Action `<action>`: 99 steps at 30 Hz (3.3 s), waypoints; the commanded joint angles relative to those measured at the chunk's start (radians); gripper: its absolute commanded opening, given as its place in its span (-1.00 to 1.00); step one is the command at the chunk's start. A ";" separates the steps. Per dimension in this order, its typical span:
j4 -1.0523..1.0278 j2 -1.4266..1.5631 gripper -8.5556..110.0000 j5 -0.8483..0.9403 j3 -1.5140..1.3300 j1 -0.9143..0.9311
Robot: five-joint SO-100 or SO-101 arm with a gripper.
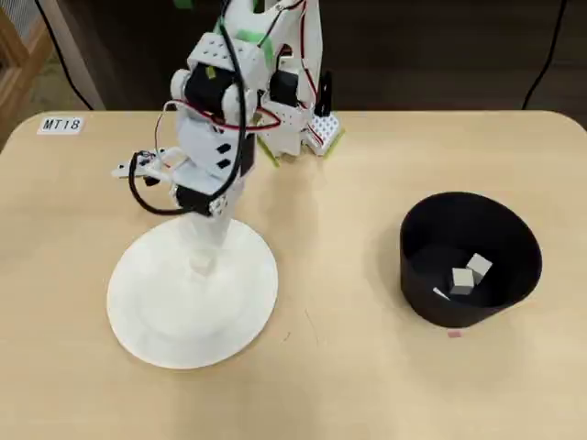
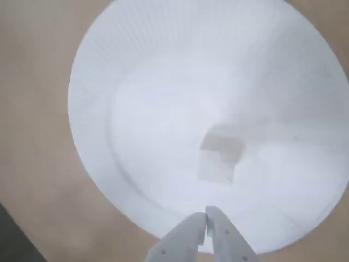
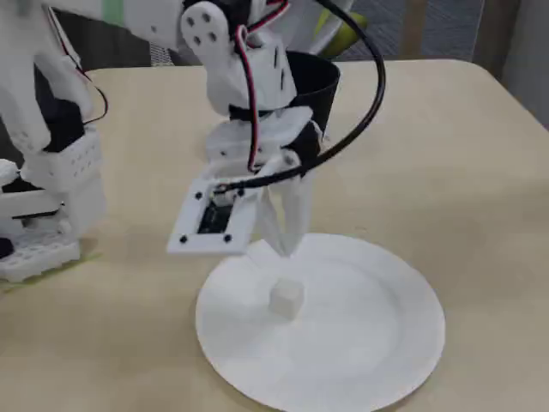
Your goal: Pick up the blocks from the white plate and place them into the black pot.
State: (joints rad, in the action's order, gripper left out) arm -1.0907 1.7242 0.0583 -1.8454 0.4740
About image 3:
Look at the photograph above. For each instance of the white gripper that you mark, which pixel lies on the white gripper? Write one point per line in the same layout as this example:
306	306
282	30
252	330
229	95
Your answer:
295	202

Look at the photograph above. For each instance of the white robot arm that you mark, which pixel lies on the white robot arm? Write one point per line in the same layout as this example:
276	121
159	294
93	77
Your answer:
34	86

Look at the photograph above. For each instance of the green tape on arm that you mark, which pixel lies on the green tape on arm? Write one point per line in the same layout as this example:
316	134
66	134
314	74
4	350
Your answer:
113	13

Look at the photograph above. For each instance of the white mesh panel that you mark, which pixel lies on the white mesh panel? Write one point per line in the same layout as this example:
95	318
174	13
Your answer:
163	56

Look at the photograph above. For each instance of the black pot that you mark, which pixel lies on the black pot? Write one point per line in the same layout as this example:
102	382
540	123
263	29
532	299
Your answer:
317	86

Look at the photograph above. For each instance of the green tape strip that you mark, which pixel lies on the green tape strip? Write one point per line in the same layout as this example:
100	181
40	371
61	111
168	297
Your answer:
86	258

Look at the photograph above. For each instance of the white plate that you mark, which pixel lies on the white plate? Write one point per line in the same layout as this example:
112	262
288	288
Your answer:
364	343

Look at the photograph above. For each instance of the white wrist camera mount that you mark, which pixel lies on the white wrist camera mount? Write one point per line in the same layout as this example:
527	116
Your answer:
188	227

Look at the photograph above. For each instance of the wooden leg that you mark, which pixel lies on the wooden leg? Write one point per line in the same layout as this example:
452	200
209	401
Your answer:
414	30

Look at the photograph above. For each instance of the white cube block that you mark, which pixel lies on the white cube block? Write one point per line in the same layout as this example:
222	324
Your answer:
286	300

